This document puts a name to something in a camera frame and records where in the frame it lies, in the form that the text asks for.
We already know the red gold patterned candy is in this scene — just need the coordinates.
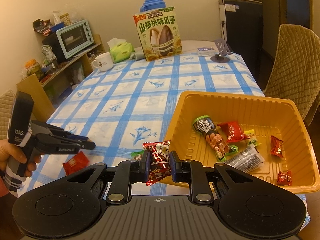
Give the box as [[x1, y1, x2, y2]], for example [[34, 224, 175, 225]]
[[143, 140, 171, 186]]

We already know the black seaweed snack packet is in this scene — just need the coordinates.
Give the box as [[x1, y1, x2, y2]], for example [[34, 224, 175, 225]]
[[224, 144, 265, 173]]

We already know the red candy packet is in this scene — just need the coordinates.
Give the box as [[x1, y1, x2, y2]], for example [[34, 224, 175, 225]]
[[277, 170, 292, 186]]

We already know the left hand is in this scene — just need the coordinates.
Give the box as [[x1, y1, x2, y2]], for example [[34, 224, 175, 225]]
[[0, 139, 42, 177]]

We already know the wooden shelf unit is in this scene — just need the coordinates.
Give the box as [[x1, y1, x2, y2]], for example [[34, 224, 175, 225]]
[[16, 34, 105, 121]]

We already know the large red snack packet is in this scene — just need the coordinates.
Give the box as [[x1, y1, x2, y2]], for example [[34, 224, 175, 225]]
[[62, 151, 89, 176]]

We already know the quilted beige chair left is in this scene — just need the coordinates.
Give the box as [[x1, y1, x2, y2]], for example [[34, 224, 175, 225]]
[[0, 89, 15, 140]]

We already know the quilted beige chair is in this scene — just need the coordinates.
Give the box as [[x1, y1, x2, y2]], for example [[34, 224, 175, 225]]
[[264, 24, 320, 125], [0, 89, 15, 140]]

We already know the green long peanut packet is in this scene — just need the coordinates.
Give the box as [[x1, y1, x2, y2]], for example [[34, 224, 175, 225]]
[[193, 115, 239, 162]]

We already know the glass jar on shelf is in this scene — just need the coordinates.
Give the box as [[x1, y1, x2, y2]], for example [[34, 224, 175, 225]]
[[24, 59, 43, 80]]

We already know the red snack packet in tray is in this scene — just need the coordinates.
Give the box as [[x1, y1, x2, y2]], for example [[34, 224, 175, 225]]
[[217, 121, 249, 143]]

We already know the blue white checked tablecloth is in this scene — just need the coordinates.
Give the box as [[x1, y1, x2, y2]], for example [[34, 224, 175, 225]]
[[17, 52, 311, 223]]

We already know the yellow green small candy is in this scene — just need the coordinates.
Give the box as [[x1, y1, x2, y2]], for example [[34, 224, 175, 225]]
[[244, 129, 260, 147]]

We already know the orange plastic tray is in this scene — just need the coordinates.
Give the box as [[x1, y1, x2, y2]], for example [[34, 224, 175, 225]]
[[165, 91, 319, 193]]

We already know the mint toaster oven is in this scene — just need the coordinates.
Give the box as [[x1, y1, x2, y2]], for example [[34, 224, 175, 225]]
[[42, 20, 94, 63]]

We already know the white mug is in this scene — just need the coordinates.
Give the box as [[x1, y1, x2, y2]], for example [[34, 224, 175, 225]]
[[91, 52, 113, 72]]

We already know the small red candy in tray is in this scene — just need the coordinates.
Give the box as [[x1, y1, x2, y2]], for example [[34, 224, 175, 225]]
[[271, 135, 284, 158]]

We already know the green tissue pack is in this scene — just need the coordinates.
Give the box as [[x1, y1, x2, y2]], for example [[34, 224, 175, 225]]
[[107, 38, 135, 63]]

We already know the grey small pouch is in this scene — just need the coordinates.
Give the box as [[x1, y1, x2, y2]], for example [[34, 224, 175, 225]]
[[129, 50, 145, 61]]

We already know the white blue card box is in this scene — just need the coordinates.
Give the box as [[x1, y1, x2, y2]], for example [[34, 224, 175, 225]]
[[197, 47, 216, 56]]

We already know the sunflower seed box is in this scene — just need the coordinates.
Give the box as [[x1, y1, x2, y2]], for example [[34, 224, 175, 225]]
[[133, 7, 182, 62]]

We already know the quilted beige chair right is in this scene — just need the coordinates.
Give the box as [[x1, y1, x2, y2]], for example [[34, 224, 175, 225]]
[[264, 24, 320, 125]]

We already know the black mini fridge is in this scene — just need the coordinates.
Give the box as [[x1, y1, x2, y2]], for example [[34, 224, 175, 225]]
[[219, 0, 264, 80]]

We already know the blue lidded water jug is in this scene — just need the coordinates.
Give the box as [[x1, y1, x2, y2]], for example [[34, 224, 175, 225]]
[[140, 0, 166, 12]]

